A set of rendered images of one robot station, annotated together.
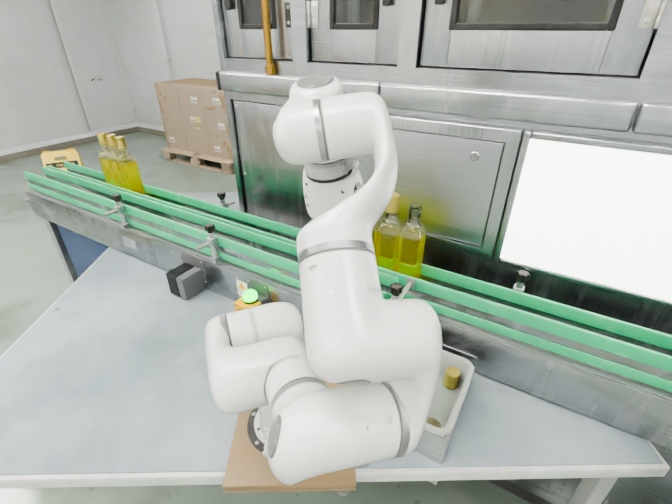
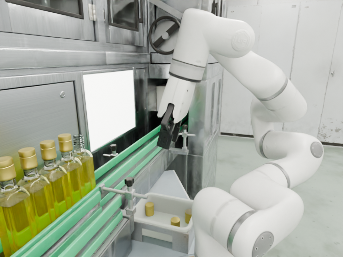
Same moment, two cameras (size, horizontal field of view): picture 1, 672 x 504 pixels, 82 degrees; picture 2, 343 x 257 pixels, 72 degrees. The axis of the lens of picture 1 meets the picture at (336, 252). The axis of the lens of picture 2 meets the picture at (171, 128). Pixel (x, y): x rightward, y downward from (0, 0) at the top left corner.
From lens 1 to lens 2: 0.91 m
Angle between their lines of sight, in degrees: 92
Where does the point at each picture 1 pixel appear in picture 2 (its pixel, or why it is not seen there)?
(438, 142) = (39, 92)
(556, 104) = (85, 54)
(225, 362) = (289, 191)
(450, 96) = (35, 54)
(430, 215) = not seen: hidden behind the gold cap
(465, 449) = not seen: hidden behind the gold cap
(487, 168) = (70, 99)
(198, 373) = not seen: outside the picture
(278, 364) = (267, 175)
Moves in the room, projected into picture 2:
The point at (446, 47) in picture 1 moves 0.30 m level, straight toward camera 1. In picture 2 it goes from (7, 16) to (116, 15)
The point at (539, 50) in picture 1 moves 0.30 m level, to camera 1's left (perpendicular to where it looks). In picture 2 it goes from (62, 25) to (33, 9)
